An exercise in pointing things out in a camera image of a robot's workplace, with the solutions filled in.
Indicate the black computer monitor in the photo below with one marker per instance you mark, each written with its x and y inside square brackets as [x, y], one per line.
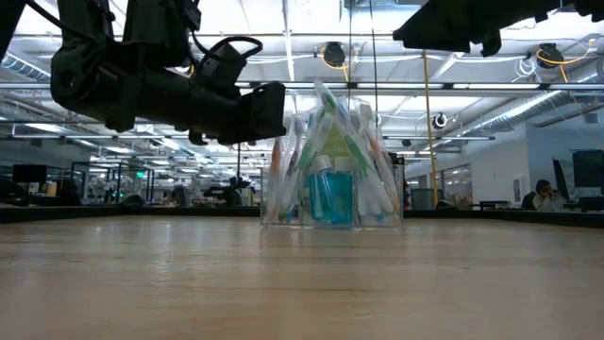
[587, 167]
[560, 179]
[28, 174]

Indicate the person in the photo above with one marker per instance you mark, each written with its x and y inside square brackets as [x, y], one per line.
[545, 198]

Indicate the purple toothbrush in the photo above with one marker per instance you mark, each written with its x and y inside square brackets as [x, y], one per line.
[293, 165]

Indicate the small blue mouthwash bottle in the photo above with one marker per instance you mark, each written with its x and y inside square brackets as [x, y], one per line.
[343, 198]
[321, 198]

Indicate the orange toothbrush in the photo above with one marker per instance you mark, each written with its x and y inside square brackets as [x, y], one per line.
[275, 165]
[380, 160]

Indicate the clear plastic organizer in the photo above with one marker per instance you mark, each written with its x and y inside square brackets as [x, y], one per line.
[302, 226]

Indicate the black background robot arm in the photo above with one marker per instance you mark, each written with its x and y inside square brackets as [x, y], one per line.
[231, 193]

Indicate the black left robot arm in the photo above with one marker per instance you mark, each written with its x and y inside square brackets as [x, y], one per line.
[94, 80]

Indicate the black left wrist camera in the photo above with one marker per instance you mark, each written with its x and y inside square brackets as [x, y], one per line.
[219, 66]

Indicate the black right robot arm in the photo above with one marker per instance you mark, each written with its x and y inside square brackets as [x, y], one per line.
[590, 7]

